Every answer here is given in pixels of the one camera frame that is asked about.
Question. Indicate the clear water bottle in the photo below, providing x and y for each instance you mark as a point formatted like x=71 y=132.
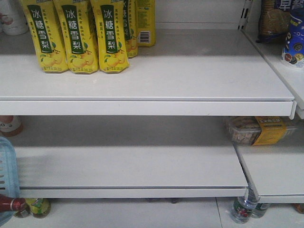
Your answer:
x=243 y=207
x=260 y=210

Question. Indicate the light blue plastic basket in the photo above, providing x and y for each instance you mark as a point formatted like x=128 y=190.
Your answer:
x=9 y=180

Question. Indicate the white store shelving unit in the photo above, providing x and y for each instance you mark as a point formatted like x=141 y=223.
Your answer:
x=147 y=148

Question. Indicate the red coca-cola can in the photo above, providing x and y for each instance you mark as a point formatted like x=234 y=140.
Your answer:
x=12 y=204

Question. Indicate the blue white cookie cup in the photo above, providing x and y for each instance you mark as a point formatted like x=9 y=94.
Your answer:
x=293 y=51

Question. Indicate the brown biscuit pack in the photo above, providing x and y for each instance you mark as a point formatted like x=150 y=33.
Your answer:
x=274 y=20

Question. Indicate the white peach drink bottle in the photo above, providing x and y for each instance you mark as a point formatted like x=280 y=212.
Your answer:
x=12 y=18

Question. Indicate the clear cookie box yellow label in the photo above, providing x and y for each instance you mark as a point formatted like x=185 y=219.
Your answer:
x=259 y=130

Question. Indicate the orange C100 juice bottle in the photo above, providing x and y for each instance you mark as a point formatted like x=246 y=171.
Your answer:
x=10 y=125

